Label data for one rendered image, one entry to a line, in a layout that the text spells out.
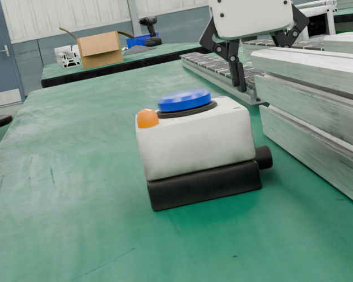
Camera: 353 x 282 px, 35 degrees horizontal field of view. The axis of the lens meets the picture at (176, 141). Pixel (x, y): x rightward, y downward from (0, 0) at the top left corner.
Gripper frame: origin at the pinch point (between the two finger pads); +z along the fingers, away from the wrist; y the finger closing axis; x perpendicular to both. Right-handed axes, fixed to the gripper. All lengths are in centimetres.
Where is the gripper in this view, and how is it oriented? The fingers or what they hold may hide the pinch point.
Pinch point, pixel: (260, 73)
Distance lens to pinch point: 75.1
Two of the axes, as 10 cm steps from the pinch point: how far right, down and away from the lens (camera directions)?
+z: 1.9, 9.6, 2.0
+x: 0.9, 1.9, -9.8
